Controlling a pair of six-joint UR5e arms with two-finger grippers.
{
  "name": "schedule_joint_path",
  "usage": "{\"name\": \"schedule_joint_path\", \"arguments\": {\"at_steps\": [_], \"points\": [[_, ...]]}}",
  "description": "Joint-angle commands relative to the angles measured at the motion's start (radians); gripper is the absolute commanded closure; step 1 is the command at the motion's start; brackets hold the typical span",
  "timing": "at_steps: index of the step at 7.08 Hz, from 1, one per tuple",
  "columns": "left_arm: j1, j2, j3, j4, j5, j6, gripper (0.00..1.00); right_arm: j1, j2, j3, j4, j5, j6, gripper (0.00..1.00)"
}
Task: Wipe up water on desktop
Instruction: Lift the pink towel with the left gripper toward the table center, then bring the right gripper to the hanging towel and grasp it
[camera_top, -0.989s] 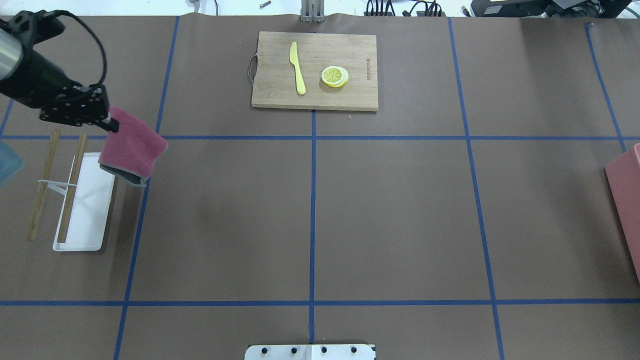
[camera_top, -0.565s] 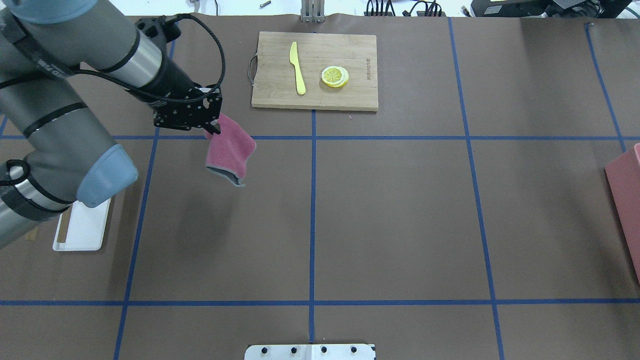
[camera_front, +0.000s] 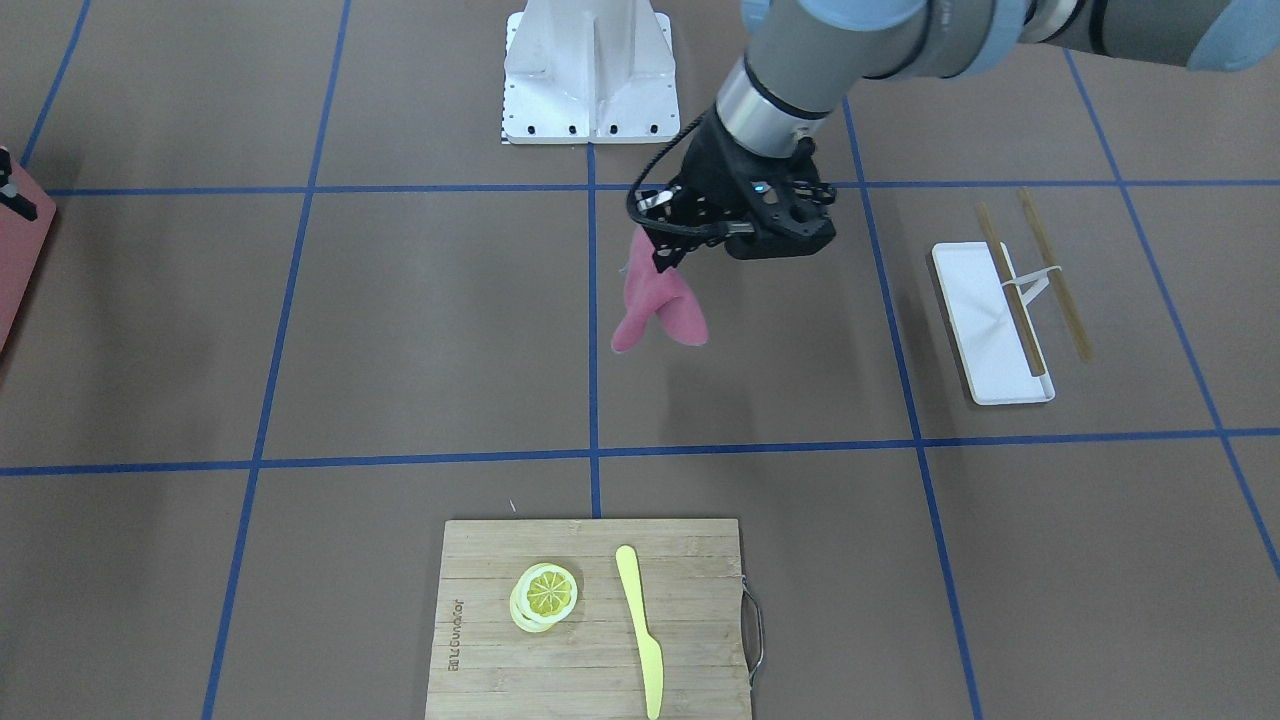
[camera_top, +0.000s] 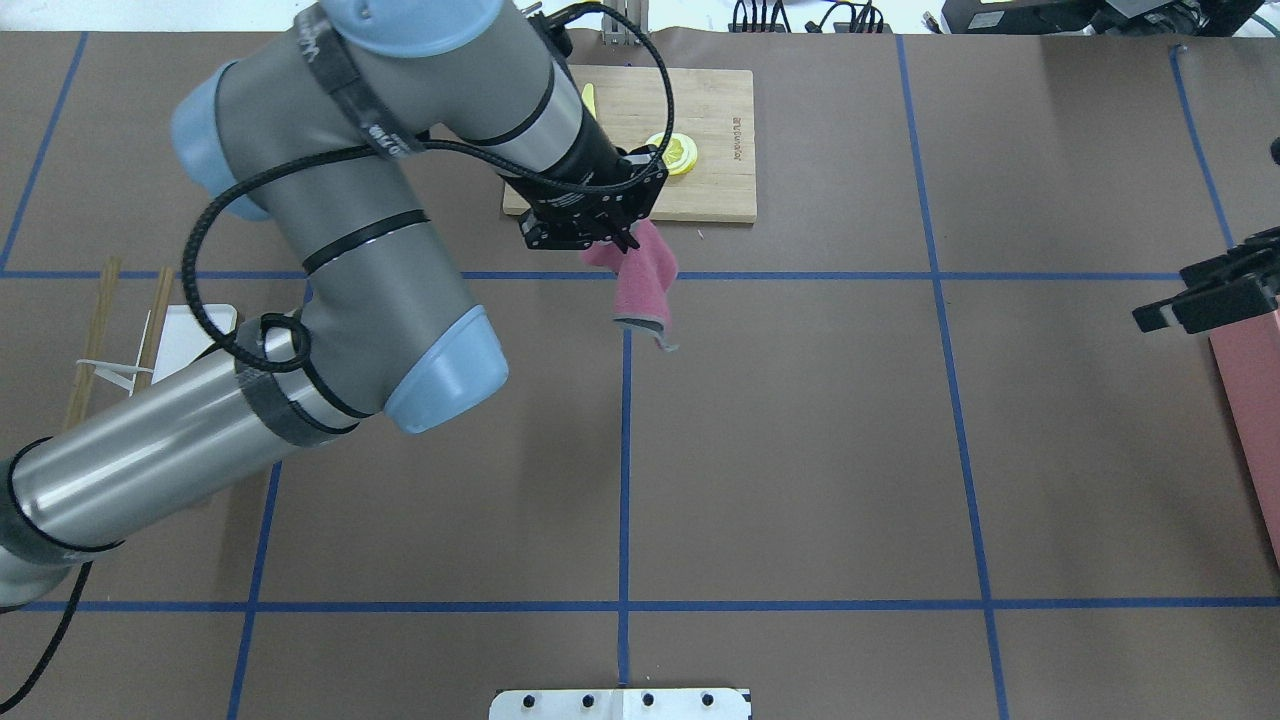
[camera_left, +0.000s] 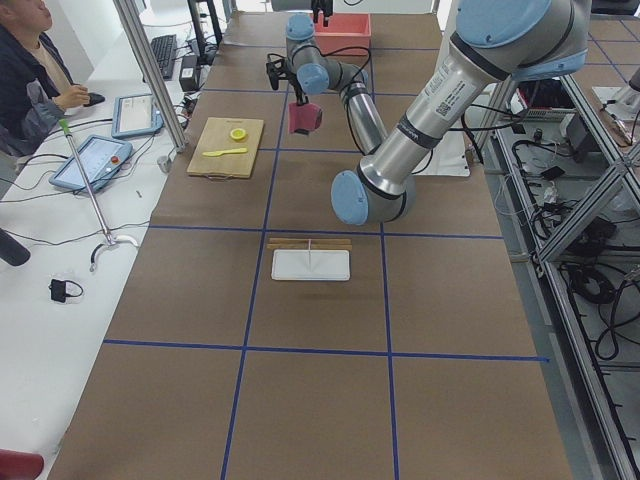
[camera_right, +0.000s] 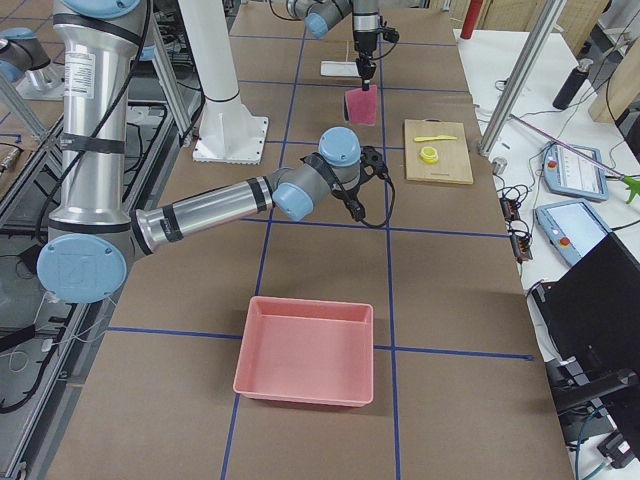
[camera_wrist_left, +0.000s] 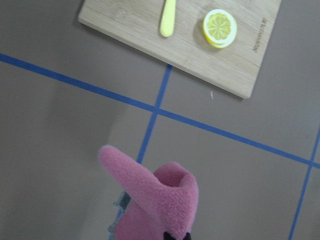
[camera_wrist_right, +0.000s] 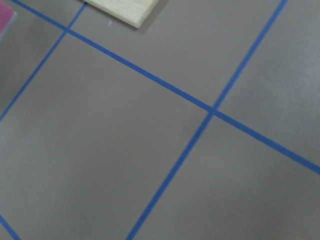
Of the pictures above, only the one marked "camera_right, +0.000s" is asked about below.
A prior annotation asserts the aluminium frame post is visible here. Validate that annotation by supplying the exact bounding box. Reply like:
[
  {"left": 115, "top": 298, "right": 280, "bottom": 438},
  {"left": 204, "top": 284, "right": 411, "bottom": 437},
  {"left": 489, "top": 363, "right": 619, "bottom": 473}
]
[{"left": 478, "top": 0, "right": 567, "bottom": 157}]

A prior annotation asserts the blue teach pendant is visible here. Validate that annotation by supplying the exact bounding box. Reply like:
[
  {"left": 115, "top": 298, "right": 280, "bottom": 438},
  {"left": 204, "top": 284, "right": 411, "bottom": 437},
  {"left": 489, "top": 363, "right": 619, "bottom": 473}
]
[
  {"left": 543, "top": 142, "right": 609, "bottom": 202},
  {"left": 535, "top": 199, "right": 612, "bottom": 266}
]

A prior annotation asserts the bamboo cutting board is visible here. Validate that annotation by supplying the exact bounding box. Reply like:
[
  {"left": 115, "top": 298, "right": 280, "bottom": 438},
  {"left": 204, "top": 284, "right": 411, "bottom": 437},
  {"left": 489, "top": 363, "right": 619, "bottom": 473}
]
[{"left": 404, "top": 120, "right": 474, "bottom": 185}]

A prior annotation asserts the black water bottle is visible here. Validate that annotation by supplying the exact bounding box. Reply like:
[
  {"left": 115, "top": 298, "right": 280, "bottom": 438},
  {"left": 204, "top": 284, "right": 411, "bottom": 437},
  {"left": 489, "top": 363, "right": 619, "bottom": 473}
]
[{"left": 552, "top": 58, "right": 594, "bottom": 110}]

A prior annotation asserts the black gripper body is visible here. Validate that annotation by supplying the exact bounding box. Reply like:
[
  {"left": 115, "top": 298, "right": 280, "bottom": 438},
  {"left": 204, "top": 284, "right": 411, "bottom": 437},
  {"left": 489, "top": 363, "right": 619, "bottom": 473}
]
[
  {"left": 355, "top": 45, "right": 376, "bottom": 75},
  {"left": 331, "top": 146, "right": 388, "bottom": 200}
]

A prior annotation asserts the green grabber stick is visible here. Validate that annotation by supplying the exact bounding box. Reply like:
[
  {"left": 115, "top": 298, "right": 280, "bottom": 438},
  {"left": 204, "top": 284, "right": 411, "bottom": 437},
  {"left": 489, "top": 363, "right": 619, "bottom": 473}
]
[{"left": 509, "top": 114, "right": 640, "bottom": 204}]

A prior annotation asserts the white rack tray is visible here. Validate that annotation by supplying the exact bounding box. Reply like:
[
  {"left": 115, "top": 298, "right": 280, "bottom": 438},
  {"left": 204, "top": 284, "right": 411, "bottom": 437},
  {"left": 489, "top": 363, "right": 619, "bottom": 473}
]
[{"left": 320, "top": 60, "right": 359, "bottom": 78}]

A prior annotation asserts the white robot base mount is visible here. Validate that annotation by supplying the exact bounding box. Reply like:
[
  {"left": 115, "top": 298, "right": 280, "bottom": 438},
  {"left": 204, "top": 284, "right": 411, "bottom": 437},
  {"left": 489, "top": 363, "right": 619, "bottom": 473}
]
[{"left": 179, "top": 0, "right": 269, "bottom": 164}]

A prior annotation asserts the upper blue teach pendant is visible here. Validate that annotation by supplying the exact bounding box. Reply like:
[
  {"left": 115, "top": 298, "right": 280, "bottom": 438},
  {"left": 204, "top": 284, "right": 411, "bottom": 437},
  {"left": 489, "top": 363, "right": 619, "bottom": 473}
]
[{"left": 543, "top": 142, "right": 609, "bottom": 202}]

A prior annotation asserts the red cylinder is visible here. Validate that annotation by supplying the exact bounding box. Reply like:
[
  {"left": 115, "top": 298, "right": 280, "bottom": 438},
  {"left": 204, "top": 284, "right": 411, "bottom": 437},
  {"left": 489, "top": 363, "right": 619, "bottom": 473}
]
[{"left": 460, "top": 0, "right": 484, "bottom": 40}]

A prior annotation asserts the pink wiping cloth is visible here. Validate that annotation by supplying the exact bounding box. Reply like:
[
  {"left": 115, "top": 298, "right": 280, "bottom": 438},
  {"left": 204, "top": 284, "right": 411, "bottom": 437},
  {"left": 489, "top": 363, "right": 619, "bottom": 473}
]
[{"left": 344, "top": 85, "right": 378, "bottom": 126}]

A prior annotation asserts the pink plastic bin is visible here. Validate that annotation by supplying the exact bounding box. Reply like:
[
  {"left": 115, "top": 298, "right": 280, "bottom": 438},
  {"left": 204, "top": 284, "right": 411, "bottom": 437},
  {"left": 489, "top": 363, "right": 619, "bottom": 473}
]
[{"left": 233, "top": 296, "right": 374, "bottom": 407}]

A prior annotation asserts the black monitor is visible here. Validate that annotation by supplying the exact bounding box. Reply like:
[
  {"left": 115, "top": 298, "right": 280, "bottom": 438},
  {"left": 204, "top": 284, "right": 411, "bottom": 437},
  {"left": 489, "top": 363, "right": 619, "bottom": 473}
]
[{"left": 533, "top": 233, "right": 639, "bottom": 452}]

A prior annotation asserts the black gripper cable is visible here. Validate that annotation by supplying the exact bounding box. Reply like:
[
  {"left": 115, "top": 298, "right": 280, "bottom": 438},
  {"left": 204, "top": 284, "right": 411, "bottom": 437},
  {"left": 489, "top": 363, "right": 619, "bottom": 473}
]
[
  {"left": 357, "top": 169, "right": 397, "bottom": 229},
  {"left": 372, "top": 14, "right": 400, "bottom": 61}
]

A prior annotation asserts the lower blue teach pendant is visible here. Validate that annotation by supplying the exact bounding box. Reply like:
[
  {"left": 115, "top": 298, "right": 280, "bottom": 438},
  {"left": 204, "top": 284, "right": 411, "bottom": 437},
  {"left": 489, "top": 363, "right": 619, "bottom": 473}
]
[{"left": 535, "top": 199, "right": 612, "bottom": 266}]

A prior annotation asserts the yellow plastic knife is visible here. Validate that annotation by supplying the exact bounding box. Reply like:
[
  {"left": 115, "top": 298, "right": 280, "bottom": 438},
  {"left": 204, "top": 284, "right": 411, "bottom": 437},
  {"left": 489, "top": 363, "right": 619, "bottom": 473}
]
[{"left": 413, "top": 135, "right": 458, "bottom": 143}]

